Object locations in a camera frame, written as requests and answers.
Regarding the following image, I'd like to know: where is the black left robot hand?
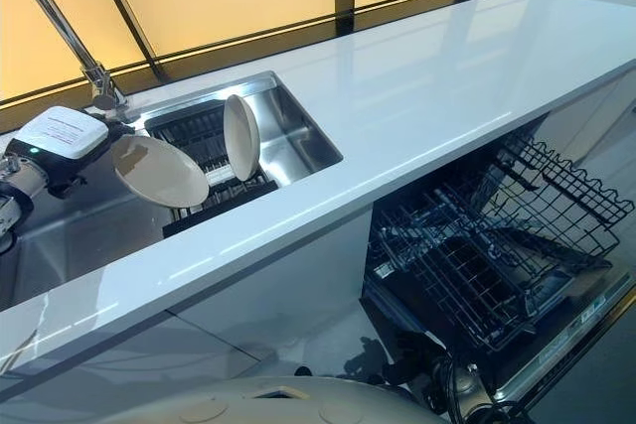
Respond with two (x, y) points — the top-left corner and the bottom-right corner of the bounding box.
(8, 105), (136, 187)

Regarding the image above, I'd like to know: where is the round cream plate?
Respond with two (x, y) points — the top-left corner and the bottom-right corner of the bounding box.
(111, 134), (211, 210)

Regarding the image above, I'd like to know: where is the open dishwasher door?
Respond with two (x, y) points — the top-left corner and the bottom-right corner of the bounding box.
(360, 257), (636, 415)

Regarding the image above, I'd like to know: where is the chrome kitchen faucet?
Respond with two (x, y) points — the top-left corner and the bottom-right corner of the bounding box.
(0, 0), (131, 122)

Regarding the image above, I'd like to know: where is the stainless steel sink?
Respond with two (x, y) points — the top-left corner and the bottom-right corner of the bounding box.
(0, 70), (345, 311)

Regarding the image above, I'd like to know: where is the black dish drying rack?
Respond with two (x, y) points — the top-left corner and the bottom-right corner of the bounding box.
(142, 102), (280, 239)

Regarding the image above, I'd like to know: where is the oval cream plate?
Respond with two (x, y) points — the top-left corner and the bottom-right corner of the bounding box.
(222, 93), (261, 182)

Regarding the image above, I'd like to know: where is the black framed backlit window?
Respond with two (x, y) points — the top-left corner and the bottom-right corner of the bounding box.
(0, 0), (556, 108)

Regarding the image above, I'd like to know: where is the white cabinet front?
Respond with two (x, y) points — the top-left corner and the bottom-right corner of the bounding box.
(0, 205), (377, 403)

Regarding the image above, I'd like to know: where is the cream robot torso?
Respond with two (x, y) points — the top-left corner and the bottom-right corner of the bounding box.
(132, 374), (473, 424)

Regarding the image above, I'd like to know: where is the black wire dishwasher rack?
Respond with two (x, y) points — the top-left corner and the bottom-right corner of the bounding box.
(366, 131), (635, 353)

